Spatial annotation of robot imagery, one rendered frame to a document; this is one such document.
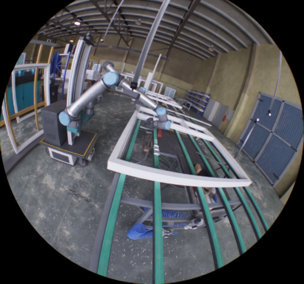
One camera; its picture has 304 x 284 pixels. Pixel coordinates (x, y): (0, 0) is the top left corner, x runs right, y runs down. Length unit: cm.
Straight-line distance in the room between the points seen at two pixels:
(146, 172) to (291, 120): 683
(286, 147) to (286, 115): 159
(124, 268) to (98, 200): 91
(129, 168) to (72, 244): 116
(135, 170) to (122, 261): 110
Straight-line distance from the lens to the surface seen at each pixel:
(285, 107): 725
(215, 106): 1076
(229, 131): 847
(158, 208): 61
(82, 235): 143
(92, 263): 55
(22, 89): 399
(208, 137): 193
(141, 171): 64
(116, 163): 64
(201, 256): 177
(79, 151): 165
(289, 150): 655
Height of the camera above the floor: 139
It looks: 25 degrees down
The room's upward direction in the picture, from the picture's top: 20 degrees clockwise
